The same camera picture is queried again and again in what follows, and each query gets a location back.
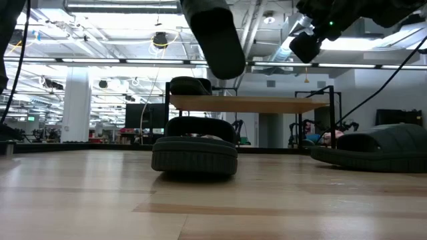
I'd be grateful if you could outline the black wall panel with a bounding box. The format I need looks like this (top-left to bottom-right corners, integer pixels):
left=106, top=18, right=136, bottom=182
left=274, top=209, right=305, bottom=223
left=375, top=108, right=424, bottom=127

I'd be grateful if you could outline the overhead light bar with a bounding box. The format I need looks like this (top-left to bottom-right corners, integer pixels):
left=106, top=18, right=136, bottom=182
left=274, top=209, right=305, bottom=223
left=0, top=57, right=427, bottom=70

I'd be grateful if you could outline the black background monitor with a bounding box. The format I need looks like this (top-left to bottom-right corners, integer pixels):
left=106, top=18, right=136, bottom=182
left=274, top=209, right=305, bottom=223
left=124, top=103, right=167, bottom=129

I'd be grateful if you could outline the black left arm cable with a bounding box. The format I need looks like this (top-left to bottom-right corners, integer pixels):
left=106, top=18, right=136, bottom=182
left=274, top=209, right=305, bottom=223
left=0, top=0, right=31, bottom=125

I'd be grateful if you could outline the black aluminium rig frame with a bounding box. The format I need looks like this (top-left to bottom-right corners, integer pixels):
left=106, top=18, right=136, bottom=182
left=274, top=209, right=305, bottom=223
left=0, top=139, right=313, bottom=156

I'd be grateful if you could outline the silver ceiling pipe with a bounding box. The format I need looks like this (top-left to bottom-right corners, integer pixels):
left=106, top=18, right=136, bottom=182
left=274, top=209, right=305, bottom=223
left=63, top=0, right=183, bottom=15

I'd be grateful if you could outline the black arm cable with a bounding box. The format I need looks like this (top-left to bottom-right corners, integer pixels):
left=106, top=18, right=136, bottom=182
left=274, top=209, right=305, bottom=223
left=315, top=35, right=427, bottom=145
left=0, top=0, right=31, bottom=125

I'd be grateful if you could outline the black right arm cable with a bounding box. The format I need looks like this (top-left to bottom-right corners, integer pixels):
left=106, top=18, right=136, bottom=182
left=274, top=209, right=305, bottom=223
left=315, top=35, right=427, bottom=145

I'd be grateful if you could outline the black rubber slide sandal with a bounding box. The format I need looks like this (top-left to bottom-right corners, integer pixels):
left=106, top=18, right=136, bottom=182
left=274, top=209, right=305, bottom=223
left=310, top=123, right=427, bottom=174
left=169, top=76, right=213, bottom=97
left=151, top=116, right=239, bottom=176
left=179, top=0, right=247, bottom=81

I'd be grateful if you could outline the white building column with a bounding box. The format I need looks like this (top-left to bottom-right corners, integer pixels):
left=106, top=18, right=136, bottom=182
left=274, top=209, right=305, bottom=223
left=61, top=66, right=92, bottom=144

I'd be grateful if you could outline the wooden shelf with black legs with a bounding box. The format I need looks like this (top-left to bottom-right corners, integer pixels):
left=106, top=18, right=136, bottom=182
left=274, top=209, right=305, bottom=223
left=165, top=81, right=343, bottom=149

